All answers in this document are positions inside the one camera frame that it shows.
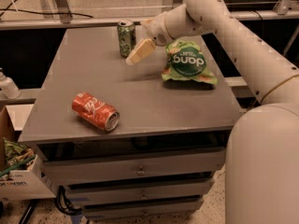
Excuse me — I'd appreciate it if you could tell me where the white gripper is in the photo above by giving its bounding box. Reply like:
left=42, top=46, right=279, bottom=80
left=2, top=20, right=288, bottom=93
left=125, top=12, right=170, bottom=65

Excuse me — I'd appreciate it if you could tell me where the green soda can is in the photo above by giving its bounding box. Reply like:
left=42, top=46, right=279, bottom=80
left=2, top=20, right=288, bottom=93
left=117, top=20, right=136, bottom=58

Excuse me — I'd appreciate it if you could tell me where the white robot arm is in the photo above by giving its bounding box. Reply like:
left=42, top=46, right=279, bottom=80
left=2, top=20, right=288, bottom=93
left=126, top=0, right=299, bottom=224

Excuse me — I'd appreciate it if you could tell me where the red coke can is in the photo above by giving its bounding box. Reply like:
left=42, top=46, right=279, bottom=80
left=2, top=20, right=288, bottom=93
left=72, top=92, right=120, bottom=132

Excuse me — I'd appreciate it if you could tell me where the green chip bag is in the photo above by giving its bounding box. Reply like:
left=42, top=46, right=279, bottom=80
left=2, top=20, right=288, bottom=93
left=162, top=40, right=218, bottom=85

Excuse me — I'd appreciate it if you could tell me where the grey drawer cabinet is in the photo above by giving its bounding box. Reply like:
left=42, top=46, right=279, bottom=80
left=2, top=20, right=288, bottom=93
left=20, top=27, right=240, bottom=221

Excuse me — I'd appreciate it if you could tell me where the white plastic bottle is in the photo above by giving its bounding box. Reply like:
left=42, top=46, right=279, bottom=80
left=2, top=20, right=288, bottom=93
left=0, top=69, right=21, bottom=99

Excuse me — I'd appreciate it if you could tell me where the white cardboard box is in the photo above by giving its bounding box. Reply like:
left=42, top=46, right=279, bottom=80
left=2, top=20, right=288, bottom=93
left=0, top=105, right=57, bottom=202

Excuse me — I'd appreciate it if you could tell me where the metal railing frame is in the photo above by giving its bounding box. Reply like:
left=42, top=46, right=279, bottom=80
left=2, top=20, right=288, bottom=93
left=0, top=0, right=299, bottom=29

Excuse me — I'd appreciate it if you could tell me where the black cable bundle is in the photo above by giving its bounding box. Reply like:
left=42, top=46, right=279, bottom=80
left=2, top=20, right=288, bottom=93
left=54, top=186, right=82, bottom=217

